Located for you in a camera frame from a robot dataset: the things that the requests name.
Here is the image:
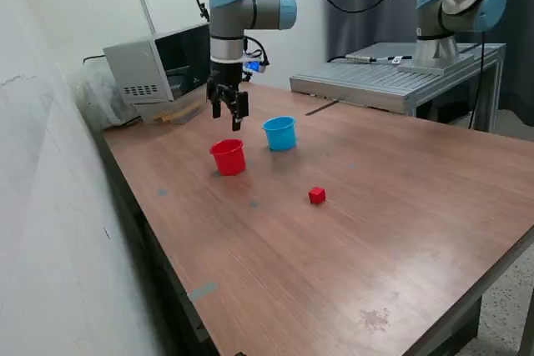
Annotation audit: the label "white thin rod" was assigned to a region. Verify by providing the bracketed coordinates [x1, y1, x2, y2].
[139, 0, 158, 37]

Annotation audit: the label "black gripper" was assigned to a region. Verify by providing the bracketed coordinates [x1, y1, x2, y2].
[206, 60, 250, 132]

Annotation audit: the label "red cup bin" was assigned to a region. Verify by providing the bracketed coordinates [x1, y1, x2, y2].
[209, 138, 248, 177]

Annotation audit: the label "dark grey curtain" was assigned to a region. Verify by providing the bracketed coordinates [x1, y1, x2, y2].
[325, 0, 534, 116]

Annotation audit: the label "large grey tape strip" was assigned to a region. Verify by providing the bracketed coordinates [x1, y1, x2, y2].
[187, 281, 217, 303]

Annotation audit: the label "dark brown strip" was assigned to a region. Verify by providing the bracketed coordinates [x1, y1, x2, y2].
[305, 99, 340, 118]

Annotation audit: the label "silver microwave oven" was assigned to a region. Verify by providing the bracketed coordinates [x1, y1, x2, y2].
[102, 21, 227, 105]

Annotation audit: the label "clear plastic bag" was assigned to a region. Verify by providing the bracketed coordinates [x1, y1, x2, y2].
[68, 61, 144, 133]

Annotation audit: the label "blue cup bin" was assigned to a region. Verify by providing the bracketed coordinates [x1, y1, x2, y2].
[261, 115, 299, 153]

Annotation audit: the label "wooden sticks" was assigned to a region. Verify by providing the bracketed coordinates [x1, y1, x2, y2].
[151, 103, 206, 124]

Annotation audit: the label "aluminium mounting plate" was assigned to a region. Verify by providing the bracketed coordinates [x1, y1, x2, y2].
[396, 52, 475, 76]

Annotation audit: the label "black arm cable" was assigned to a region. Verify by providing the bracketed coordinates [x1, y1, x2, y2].
[192, 0, 419, 68]

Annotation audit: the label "thick black power cable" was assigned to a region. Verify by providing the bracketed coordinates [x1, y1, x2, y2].
[466, 28, 490, 130]

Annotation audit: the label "red cube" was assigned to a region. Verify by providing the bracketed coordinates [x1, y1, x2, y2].
[308, 185, 327, 206]

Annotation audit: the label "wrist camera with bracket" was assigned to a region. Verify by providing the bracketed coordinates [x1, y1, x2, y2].
[243, 53, 270, 76]

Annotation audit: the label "aluminium profile robot stand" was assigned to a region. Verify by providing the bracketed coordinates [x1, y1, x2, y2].
[289, 41, 508, 133]

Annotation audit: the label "robot base connector cable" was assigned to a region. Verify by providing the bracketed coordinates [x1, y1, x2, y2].
[345, 53, 415, 65]

